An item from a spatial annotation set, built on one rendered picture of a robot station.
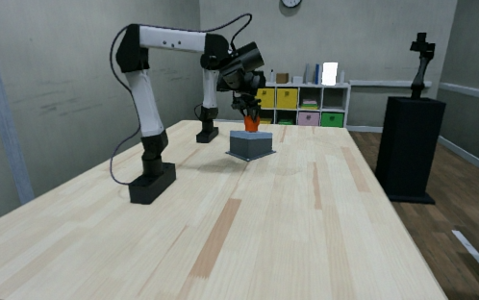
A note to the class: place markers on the orange-red peg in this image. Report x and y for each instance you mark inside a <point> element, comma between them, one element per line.
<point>250,125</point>

